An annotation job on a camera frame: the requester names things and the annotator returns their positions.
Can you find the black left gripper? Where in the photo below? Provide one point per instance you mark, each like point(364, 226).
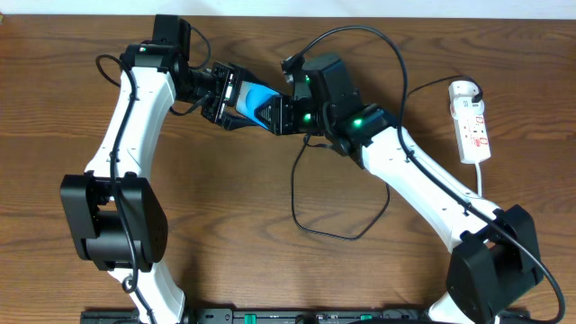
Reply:
point(220, 94)

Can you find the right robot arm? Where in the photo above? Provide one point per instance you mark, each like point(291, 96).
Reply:
point(495, 255)

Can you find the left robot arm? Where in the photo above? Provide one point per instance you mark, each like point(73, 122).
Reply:
point(114, 217)

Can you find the white power strip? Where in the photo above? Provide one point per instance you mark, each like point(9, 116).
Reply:
point(470, 130)

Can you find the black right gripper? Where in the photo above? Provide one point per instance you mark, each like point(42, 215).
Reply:
point(284, 115)

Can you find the white USB charger plug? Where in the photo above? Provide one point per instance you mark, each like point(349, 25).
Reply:
point(465, 88)

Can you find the blue Galaxy smartphone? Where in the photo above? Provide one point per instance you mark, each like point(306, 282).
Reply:
point(250, 96)

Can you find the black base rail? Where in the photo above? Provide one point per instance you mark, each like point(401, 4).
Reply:
point(229, 316)

